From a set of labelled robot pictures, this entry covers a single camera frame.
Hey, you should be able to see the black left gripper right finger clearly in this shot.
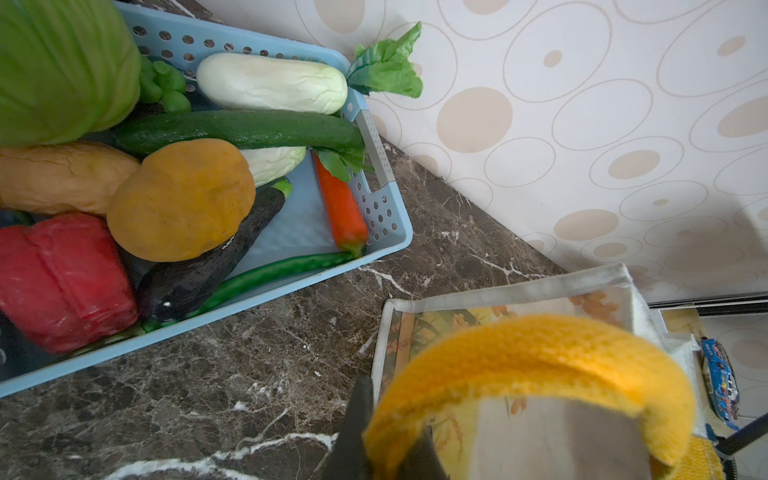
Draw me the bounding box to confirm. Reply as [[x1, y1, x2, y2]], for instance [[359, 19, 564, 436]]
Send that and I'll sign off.
[[397, 426, 450, 480]]

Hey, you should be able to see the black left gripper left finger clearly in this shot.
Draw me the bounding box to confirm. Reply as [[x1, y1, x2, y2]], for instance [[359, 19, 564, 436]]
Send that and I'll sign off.
[[321, 377, 374, 480]]

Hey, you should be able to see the white canvas grocery bag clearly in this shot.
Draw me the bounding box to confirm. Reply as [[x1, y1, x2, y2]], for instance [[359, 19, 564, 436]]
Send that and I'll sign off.
[[363, 264, 724, 479]]

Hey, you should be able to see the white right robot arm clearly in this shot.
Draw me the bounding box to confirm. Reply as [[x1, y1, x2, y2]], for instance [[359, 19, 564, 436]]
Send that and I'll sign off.
[[714, 414, 768, 480]]

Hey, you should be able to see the green chili pepper toy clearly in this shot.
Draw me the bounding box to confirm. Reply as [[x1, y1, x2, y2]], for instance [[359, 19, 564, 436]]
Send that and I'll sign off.
[[141, 251, 362, 333]]

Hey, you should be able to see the small dark eggplant toy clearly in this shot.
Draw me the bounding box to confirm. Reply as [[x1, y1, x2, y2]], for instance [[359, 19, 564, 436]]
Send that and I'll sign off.
[[136, 177, 293, 323]]

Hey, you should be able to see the orange carrot toy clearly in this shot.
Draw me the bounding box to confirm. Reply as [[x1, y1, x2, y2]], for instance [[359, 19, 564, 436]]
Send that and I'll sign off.
[[312, 151, 369, 258]]

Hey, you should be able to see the orange potato toy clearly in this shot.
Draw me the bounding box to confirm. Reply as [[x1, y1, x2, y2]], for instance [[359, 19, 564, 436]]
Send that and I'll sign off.
[[107, 139, 255, 262]]

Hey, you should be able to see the blue candy packet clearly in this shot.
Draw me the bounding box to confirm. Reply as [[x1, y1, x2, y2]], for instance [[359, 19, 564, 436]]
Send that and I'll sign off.
[[700, 337, 740, 431]]

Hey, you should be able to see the red bell pepper toy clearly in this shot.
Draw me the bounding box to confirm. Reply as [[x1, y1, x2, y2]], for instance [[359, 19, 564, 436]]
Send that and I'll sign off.
[[1, 213, 139, 354]]

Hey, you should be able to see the green cucumber toy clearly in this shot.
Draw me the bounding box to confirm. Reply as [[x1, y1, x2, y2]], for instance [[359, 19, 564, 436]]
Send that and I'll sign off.
[[114, 110, 365, 156]]

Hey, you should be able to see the tan sweet potato toy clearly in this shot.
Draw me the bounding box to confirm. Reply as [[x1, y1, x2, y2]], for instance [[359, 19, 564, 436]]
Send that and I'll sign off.
[[1, 140, 140, 216]]

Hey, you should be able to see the white daikon radish toy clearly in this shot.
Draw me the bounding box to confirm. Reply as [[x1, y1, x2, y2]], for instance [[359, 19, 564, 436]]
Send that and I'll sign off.
[[196, 22, 424, 115]]

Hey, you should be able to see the blue perforated basket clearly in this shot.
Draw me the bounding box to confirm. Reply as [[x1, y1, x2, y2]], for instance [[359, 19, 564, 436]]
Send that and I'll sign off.
[[1, 2, 413, 397]]

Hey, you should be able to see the green cabbage toy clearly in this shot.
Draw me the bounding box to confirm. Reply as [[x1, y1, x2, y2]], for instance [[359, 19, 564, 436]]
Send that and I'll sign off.
[[1, 0, 141, 147]]

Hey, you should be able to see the white wire wooden shelf rack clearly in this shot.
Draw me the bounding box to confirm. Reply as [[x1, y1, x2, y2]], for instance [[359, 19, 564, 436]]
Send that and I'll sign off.
[[649, 292, 767, 337]]

